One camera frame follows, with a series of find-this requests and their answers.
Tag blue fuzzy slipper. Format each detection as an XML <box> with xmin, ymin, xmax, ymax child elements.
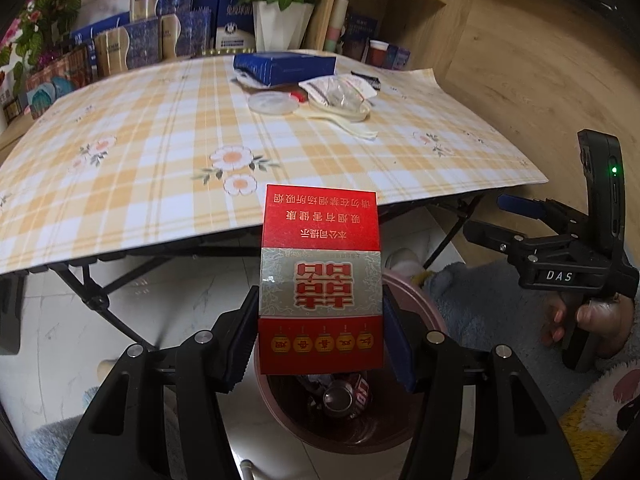
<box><xmin>415</xmin><ymin>260</ymin><xmax>556</xmax><ymax>361</ymax></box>
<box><xmin>22</xmin><ymin>385</ymin><xmax>101</xmax><ymax>480</ymax></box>

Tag red cigarette box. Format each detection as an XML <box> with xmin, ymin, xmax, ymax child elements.
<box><xmin>257</xmin><ymin>184</ymin><xmax>385</xmax><ymax>376</ymax></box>

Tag red rose plant white pot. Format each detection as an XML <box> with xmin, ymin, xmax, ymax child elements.
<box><xmin>220</xmin><ymin>0</ymin><xmax>326</xmax><ymax>53</ymax></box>

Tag round plastic lid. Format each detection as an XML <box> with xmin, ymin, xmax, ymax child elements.
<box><xmin>248</xmin><ymin>91</ymin><xmax>299</xmax><ymax>116</ymax></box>

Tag pink blossom artificial plant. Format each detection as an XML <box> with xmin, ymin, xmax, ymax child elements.
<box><xmin>0</xmin><ymin>0</ymin><xmax>123</xmax><ymax>96</ymax></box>

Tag purple blue small box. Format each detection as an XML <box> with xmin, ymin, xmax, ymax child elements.
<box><xmin>385</xmin><ymin>45</ymin><xmax>412</xmax><ymax>71</ymax></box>

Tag white fuzzy patterned pajamas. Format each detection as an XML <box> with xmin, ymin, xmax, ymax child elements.
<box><xmin>557</xmin><ymin>355</ymin><xmax>640</xmax><ymax>480</ymax></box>

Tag blue white-print carton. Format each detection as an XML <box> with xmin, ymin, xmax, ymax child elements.
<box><xmin>70</xmin><ymin>12</ymin><xmax>133</xmax><ymax>46</ymax></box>

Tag cream plastic spoon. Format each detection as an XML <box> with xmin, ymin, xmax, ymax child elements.
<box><xmin>300</xmin><ymin>102</ymin><xmax>379</xmax><ymax>140</ymax></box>

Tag brown plastic bin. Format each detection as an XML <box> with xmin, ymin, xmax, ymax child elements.
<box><xmin>252</xmin><ymin>270</ymin><xmax>451</xmax><ymax>456</ymax></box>

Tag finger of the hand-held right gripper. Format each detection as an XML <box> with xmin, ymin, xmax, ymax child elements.
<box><xmin>462</xmin><ymin>219</ymin><xmax>546</xmax><ymax>261</ymax></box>
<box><xmin>496</xmin><ymin>193</ymin><xmax>588</xmax><ymax>233</ymax></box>

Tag clear cutlery pack black fork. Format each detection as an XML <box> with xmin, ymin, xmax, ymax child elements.
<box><xmin>320</xmin><ymin>75</ymin><xmax>377</xmax><ymax>113</ymax></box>

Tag striped planter box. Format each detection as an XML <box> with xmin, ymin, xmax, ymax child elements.
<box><xmin>25</xmin><ymin>45</ymin><xmax>96</xmax><ymax>116</ymax></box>

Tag crushed red drink can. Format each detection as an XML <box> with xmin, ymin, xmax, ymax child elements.
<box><xmin>310</xmin><ymin>372</ymin><xmax>373</xmax><ymax>418</ymax></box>

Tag black folding table frame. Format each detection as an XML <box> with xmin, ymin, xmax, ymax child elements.
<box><xmin>50</xmin><ymin>195</ymin><xmax>501</xmax><ymax>351</ymax></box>

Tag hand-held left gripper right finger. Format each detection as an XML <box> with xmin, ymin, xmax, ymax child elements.
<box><xmin>381</xmin><ymin>282</ymin><xmax>583</xmax><ymax>480</ymax></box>

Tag blue box white print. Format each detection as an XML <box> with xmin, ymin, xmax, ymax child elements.
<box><xmin>233</xmin><ymin>51</ymin><xmax>337</xmax><ymax>87</ymax></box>

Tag dark blue illustrated box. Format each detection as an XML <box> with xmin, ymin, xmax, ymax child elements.
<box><xmin>345</xmin><ymin>10</ymin><xmax>381</xmax><ymax>61</ymax></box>

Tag blue and white emblem box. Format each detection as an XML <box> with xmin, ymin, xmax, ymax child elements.
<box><xmin>215</xmin><ymin>0</ymin><xmax>256</xmax><ymax>51</ymax></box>

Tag stack of pastel cups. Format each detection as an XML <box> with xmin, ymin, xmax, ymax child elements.
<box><xmin>322</xmin><ymin>0</ymin><xmax>349</xmax><ymax>53</ymax></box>

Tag yellow plaid floral tablecloth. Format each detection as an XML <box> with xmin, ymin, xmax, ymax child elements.
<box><xmin>0</xmin><ymin>50</ymin><xmax>550</xmax><ymax>276</ymax></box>

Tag person's right hand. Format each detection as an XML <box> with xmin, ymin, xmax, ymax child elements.
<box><xmin>541</xmin><ymin>290</ymin><xmax>638</xmax><ymax>361</ymax></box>

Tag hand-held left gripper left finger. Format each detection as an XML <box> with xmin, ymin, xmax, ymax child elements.
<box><xmin>55</xmin><ymin>285</ymin><xmax>261</xmax><ymax>480</ymax></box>

